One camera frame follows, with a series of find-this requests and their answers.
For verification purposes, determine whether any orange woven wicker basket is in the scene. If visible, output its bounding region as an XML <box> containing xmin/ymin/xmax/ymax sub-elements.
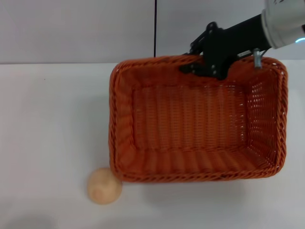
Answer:
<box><xmin>108</xmin><ymin>55</ymin><xmax>288</xmax><ymax>184</ymax></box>

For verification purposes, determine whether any round tan bread bun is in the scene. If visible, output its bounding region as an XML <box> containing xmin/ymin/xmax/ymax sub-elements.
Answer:
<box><xmin>86</xmin><ymin>167</ymin><xmax>123</xmax><ymax>205</ymax></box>

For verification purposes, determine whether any grey metal cable connector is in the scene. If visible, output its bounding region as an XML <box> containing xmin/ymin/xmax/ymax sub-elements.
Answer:
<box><xmin>253</xmin><ymin>48</ymin><xmax>262</xmax><ymax>69</ymax></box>

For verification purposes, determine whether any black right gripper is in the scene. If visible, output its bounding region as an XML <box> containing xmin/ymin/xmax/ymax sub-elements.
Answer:
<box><xmin>179</xmin><ymin>13</ymin><xmax>273</xmax><ymax>81</ymax></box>

